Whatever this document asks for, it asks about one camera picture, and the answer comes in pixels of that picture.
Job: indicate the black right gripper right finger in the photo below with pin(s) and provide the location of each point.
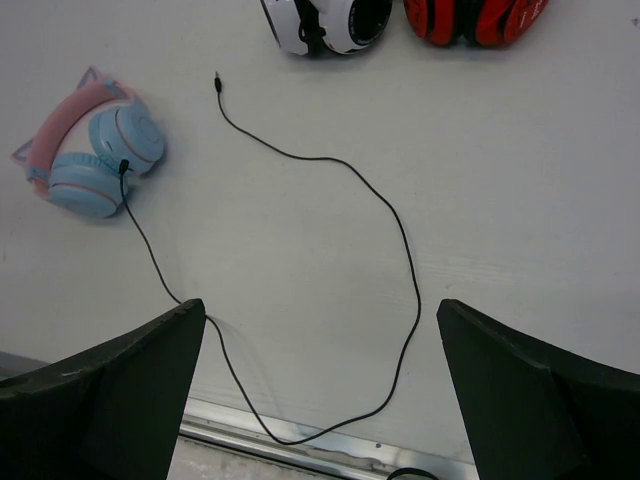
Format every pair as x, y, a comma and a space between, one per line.
532, 410

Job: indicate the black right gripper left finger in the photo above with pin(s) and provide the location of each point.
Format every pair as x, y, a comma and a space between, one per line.
110, 412

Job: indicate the pink blue cat-ear headphones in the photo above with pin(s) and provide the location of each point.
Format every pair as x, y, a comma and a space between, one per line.
124, 138

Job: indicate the red black headphones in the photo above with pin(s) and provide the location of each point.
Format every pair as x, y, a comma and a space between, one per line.
483, 23

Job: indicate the white black headphones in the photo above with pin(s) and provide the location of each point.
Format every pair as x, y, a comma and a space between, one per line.
342, 26

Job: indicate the aluminium table edge rail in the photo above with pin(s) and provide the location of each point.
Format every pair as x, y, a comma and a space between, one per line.
336, 455

